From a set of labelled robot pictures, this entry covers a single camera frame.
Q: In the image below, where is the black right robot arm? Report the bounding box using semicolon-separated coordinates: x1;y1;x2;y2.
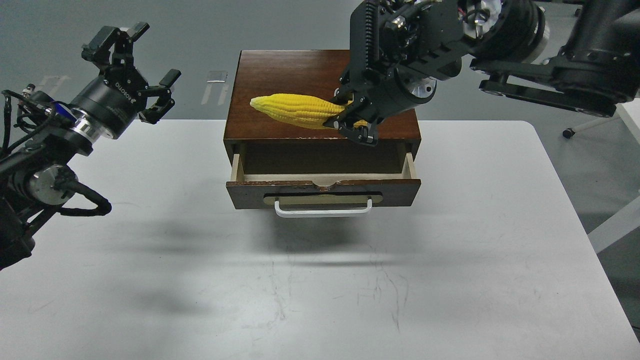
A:
323;0;639;146

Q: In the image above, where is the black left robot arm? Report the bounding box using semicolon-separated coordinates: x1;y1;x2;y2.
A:
0;22;181;269

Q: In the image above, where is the yellow corn cob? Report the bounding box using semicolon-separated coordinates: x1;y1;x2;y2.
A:
249;93;347;130

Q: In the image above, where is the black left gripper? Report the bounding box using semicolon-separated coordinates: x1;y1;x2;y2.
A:
70;22;182;140

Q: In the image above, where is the dark wooden drawer cabinet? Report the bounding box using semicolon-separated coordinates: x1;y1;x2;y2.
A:
222;49;421;162

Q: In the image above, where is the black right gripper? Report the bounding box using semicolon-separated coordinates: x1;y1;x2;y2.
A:
322;64;438;147

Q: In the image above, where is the wooden drawer with white handle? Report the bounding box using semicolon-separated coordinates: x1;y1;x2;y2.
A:
226;140;422;210

